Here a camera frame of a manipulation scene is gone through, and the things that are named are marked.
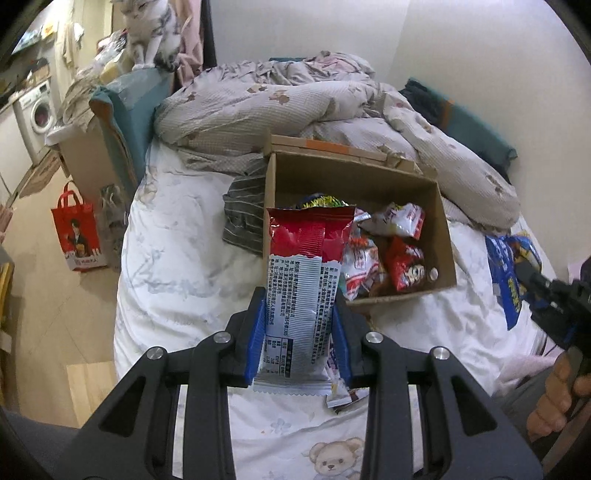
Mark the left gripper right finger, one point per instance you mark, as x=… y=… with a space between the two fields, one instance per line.
x=428 y=417

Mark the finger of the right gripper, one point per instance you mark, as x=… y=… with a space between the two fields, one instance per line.
x=533 y=284

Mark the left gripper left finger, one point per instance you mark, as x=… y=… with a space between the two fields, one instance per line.
x=131 y=433

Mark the blue cartoon snack bag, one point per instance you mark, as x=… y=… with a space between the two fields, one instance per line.
x=504 y=253

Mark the red cartoon face snack bag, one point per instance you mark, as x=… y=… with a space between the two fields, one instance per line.
x=405 y=265

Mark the white red snack bag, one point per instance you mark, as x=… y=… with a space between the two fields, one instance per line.
x=405 y=221

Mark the shrimp flakes snack bag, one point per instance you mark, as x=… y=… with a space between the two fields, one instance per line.
x=363 y=273

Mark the red silver wafer packet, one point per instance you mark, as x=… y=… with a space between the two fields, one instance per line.
x=302 y=280

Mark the yellow snack bag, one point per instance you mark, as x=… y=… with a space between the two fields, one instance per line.
x=320 y=200

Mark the person's right hand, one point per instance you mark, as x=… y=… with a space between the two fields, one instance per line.
x=549 y=415

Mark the white printed bed sheet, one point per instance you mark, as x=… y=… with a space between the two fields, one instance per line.
x=180 y=282

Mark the teal pillow with orange stripe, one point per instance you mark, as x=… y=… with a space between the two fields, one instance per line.
x=459 y=123

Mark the red shopping bag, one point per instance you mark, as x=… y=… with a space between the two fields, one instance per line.
x=77 y=233

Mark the dark striped cloth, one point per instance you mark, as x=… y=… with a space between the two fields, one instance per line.
x=244 y=211

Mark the teal bed headboard cushion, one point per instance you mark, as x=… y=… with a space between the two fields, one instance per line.
x=125 y=110

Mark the grey checked duvet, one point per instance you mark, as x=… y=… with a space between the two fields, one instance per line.
x=222 y=118

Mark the white washing machine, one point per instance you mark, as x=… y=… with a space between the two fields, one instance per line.
x=35 y=114

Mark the pink curtain cloth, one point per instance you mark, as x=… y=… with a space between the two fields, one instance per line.
x=191 y=54

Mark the grey white cat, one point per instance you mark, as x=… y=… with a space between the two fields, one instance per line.
x=153 y=33

